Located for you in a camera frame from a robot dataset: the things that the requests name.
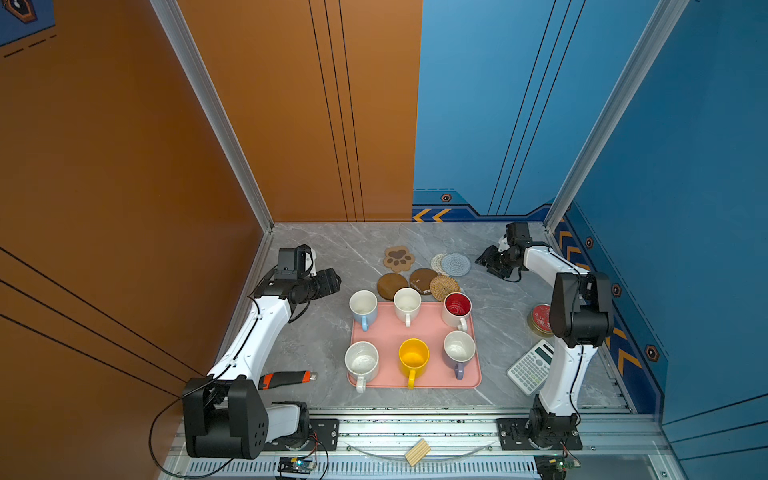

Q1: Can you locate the white mug red inside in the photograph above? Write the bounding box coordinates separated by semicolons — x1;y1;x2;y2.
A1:
441;292;472;332

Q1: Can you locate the chipped brown wooden coaster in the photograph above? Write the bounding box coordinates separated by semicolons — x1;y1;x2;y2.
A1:
409;268;439;295

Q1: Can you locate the white mug front left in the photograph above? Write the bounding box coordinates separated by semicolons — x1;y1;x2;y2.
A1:
344;341;380;394

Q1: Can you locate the round brown wooden coaster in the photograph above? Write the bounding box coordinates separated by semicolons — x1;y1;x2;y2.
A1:
376;273;409;301

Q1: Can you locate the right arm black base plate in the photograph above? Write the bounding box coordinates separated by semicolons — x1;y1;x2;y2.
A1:
496;415;583;451

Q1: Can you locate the light blue mug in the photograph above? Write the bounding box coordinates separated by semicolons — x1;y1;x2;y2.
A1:
349;290;378;332

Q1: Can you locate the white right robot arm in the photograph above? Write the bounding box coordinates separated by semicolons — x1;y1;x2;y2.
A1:
475;242;613;449

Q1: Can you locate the circuit board right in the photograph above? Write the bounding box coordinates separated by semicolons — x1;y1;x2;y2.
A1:
534;457;582;480

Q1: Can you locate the green circuit board left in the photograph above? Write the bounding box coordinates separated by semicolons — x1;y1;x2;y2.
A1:
276;457;318;479

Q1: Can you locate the cream multicolour woven coaster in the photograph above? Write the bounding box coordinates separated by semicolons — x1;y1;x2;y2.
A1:
430;253;447;276

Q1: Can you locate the orange black utility knife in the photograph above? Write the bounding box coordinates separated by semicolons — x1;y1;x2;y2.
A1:
258;370;317;390

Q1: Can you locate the tan rattan coaster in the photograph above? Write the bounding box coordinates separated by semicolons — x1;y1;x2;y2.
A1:
429;275;461;302

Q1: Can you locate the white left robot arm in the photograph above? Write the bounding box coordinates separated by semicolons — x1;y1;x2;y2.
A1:
182;268;341;459

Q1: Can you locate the white scientific calculator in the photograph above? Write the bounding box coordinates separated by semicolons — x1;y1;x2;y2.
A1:
506;340;554;396

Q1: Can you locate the aluminium front rail frame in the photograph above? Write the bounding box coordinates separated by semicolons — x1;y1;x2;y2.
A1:
160;409;687;479

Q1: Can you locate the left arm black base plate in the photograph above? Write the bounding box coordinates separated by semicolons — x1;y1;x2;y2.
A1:
264;418;340;452

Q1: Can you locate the grey aluminium corner post left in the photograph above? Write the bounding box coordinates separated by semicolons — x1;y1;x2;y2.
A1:
150;0;274;234

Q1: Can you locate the paw shaped cork coaster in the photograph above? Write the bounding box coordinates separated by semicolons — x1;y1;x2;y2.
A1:
383;246;415;273

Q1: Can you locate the pink plastic tray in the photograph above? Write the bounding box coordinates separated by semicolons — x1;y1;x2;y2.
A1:
350;302;482;389

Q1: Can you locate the grey aluminium corner post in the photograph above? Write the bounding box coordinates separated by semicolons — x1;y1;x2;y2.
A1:
150;0;274;234
543;0;689;235

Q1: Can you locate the yellow mug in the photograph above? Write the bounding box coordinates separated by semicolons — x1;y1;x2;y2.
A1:
398;338;430;390

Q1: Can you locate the small wooden block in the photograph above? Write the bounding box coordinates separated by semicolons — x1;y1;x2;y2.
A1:
404;438;431;467

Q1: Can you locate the lilac mug white inside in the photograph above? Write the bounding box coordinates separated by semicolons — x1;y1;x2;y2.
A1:
442;330;476;380

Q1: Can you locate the grey aluminium corner post right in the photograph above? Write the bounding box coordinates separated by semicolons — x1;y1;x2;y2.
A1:
543;0;689;235

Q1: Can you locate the light blue woven coaster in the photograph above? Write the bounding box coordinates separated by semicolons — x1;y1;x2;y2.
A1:
440;253;472;277

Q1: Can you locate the white mug back middle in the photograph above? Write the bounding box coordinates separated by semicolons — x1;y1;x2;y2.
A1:
393;287;422;328

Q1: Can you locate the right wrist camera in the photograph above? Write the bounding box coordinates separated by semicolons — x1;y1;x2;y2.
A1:
505;222;533;247

